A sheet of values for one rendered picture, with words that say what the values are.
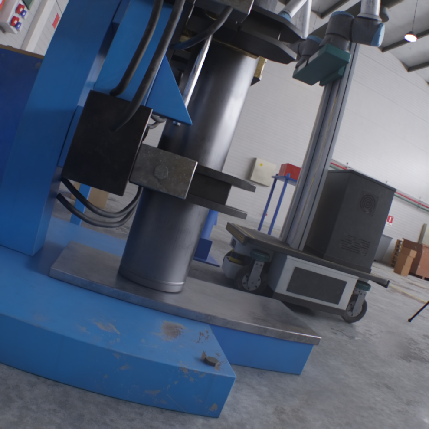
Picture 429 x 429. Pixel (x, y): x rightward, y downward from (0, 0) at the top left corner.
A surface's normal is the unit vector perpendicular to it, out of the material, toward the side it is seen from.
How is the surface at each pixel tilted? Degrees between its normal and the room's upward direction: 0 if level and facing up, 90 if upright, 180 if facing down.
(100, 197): 90
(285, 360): 90
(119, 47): 90
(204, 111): 90
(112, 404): 0
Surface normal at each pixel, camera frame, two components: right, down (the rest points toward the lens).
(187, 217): 0.44, 0.18
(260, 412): 0.32, -0.95
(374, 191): 0.08, 0.07
